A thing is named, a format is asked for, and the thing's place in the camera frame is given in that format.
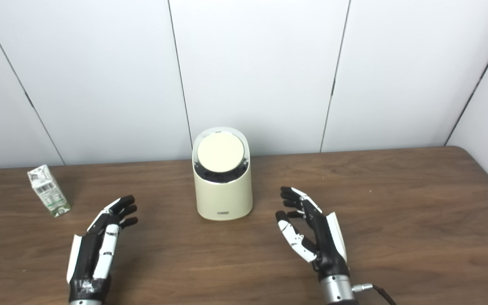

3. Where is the cream-colored round bin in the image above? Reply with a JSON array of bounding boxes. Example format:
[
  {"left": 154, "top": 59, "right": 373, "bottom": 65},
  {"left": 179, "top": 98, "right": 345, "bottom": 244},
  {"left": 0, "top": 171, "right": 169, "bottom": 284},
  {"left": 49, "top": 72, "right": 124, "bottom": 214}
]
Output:
[{"left": 192, "top": 127, "right": 253, "bottom": 221}]

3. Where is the cream round bin lid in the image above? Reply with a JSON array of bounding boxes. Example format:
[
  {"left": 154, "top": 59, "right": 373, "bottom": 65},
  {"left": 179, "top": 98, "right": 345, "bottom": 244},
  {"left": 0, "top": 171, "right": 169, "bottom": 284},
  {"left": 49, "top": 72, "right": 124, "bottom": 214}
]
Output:
[{"left": 197, "top": 132, "right": 245, "bottom": 173}]

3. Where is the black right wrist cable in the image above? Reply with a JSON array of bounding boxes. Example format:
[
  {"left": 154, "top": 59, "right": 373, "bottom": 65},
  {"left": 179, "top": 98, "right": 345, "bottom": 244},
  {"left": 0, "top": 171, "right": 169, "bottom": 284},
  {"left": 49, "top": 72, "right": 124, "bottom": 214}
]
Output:
[{"left": 351, "top": 283, "right": 397, "bottom": 305}]

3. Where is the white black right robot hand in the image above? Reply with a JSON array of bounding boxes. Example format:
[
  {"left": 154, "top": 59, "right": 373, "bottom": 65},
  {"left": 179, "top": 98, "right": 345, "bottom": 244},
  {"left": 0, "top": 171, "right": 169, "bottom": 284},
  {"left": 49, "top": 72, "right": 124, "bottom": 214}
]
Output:
[{"left": 275, "top": 186, "right": 350, "bottom": 281}]

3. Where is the white green milk carton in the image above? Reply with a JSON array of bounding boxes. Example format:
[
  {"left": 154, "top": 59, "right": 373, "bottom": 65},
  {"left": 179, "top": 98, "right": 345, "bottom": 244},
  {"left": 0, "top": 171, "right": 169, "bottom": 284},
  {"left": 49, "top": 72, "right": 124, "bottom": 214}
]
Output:
[{"left": 27, "top": 164, "right": 72, "bottom": 218}]

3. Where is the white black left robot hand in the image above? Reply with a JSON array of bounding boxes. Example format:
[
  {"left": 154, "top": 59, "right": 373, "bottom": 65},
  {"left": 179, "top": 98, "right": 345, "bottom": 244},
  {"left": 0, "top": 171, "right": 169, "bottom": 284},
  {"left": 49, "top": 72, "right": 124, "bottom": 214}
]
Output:
[{"left": 67, "top": 195, "right": 139, "bottom": 303}]

